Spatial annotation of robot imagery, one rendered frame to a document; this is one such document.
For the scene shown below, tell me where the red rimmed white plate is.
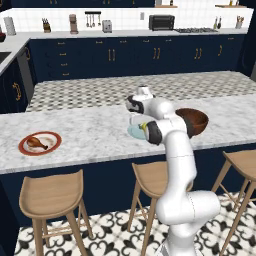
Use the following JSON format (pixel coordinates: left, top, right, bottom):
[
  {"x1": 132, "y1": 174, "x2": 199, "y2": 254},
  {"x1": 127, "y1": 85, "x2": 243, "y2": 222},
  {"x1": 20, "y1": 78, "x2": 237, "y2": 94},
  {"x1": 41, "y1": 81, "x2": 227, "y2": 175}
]
[{"x1": 17, "y1": 130, "x2": 63, "y2": 157}]

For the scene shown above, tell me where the brown coffee machine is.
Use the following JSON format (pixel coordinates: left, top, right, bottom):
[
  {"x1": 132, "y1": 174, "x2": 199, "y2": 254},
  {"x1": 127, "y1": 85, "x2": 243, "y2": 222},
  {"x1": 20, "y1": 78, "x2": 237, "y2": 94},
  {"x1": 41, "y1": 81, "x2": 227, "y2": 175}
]
[{"x1": 68, "y1": 13, "x2": 79, "y2": 35}]

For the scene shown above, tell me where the wooden bar stool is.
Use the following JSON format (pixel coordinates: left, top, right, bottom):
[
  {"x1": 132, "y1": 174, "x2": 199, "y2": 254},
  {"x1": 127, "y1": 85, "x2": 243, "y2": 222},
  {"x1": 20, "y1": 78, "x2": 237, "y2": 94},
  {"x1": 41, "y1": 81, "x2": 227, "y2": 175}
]
[
  {"x1": 126, "y1": 161, "x2": 194, "y2": 256},
  {"x1": 211, "y1": 149, "x2": 256, "y2": 256},
  {"x1": 18, "y1": 168, "x2": 95, "y2": 256}
]

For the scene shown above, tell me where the black toaster oven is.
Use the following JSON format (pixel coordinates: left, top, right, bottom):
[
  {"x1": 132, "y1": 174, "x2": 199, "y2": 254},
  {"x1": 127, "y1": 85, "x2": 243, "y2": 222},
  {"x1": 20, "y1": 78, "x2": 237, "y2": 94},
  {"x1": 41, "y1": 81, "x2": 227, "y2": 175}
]
[{"x1": 148, "y1": 14, "x2": 176, "y2": 32}]

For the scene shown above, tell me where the brown chicken drumstick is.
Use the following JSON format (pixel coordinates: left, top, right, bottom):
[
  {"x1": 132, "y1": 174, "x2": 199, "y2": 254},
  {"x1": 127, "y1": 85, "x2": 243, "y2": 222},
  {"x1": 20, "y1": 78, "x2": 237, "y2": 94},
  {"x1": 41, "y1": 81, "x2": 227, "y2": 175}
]
[{"x1": 26, "y1": 136, "x2": 49, "y2": 151}]

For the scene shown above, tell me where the wooden knife block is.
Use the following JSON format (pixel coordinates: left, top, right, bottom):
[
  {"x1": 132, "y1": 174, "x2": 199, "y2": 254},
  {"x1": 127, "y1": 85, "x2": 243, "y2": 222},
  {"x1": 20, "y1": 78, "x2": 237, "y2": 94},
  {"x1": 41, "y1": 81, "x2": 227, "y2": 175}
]
[{"x1": 41, "y1": 17, "x2": 52, "y2": 34}]

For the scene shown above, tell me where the grey dishwasher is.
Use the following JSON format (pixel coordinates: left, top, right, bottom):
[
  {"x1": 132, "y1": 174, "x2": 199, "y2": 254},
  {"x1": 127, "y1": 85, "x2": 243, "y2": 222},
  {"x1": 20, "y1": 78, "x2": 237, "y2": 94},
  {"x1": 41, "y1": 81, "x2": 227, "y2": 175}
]
[{"x1": 16, "y1": 45, "x2": 36, "y2": 103}]

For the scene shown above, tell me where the black hob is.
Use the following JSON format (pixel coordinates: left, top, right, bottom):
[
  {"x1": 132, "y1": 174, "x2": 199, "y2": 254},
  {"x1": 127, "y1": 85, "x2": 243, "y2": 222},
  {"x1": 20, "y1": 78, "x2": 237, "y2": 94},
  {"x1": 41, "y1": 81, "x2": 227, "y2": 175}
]
[{"x1": 174, "y1": 27, "x2": 220, "y2": 34}]

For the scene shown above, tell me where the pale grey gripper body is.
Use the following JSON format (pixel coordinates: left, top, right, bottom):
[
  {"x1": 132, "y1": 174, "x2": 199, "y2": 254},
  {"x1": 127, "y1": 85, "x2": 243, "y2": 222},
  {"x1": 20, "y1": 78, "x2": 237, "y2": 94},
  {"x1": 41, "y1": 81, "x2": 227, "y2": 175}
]
[{"x1": 128, "y1": 113, "x2": 150, "y2": 128}]

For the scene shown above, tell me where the dark blue wall cupboard run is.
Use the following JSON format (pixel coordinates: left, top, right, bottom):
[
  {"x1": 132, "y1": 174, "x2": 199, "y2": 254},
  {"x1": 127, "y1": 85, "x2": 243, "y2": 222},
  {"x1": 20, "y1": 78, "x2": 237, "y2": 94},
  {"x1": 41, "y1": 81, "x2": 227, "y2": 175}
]
[{"x1": 9, "y1": 0, "x2": 156, "y2": 9}]

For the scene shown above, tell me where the dark blue tall cabinet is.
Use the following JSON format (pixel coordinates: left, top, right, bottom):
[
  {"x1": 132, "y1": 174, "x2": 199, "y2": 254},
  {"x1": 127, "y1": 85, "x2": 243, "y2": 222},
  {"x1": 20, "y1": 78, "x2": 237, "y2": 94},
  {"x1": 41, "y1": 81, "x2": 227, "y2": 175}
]
[{"x1": 237, "y1": 0, "x2": 256, "y2": 78}]

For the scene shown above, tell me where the dark blue corner cupboard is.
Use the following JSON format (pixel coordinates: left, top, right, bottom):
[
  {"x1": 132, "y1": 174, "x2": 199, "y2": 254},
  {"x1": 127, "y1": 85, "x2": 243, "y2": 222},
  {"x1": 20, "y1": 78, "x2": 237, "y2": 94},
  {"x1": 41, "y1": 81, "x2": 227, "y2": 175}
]
[{"x1": 0, "y1": 57, "x2": 30, "y2": 115}]

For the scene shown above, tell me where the dark blue island cabinet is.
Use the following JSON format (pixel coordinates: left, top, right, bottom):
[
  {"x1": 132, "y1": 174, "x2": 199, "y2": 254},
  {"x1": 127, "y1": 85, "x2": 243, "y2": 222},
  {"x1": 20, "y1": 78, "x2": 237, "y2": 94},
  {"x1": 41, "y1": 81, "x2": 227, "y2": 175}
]
[{"x1": 0, "y1": 142, "x2": 256, "y2": 231}]

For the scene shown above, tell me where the grey pot with tools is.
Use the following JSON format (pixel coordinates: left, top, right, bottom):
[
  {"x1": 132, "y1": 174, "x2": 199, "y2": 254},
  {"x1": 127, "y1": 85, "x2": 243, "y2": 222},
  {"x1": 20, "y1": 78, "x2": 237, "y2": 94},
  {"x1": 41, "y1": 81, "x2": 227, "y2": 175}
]
[{"x1": 235, "y1": 15, "x2": 245, "y2": 30}]

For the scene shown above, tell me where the dark blue base cupboard run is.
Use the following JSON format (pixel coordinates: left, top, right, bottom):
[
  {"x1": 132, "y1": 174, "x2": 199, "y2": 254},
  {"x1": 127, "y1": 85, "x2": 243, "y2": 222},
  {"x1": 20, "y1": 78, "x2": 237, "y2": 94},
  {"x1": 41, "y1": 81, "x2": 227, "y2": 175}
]
[{"x1": 27, "y1": 33, "x2": 246, "y2": 83}]

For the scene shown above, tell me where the dark sink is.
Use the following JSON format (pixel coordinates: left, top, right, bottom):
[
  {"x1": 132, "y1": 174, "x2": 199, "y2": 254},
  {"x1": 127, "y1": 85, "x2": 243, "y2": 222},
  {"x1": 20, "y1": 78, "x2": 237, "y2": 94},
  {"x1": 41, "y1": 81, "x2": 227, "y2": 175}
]
[{"x1": 0, "y1": 51, "x2": 13, "y2": 65}]

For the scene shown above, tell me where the silver toaster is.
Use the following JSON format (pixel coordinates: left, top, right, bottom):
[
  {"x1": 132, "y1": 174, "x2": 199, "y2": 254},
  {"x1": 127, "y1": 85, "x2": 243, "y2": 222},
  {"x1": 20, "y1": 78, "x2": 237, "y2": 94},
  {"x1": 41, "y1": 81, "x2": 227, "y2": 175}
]
[{"x1": 101, "y1": 19, "x2": 113, "y2": 34}]

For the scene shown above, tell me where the brown wooden bowl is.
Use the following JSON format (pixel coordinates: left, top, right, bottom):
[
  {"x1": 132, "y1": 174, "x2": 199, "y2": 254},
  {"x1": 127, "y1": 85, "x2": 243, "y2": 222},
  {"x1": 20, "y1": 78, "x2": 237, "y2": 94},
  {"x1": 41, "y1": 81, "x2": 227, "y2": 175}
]
[{"x1": 174, "y1": 107, "x2": 210, "y2": 140}]

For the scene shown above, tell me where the black rail with hanging tools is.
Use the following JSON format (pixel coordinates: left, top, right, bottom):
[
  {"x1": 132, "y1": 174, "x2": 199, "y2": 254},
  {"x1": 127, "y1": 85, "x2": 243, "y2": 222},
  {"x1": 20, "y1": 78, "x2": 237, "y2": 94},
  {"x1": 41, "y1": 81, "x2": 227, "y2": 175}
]
[{"x1": 84, "y1": 10, "x2": 102, "y2": 29}]

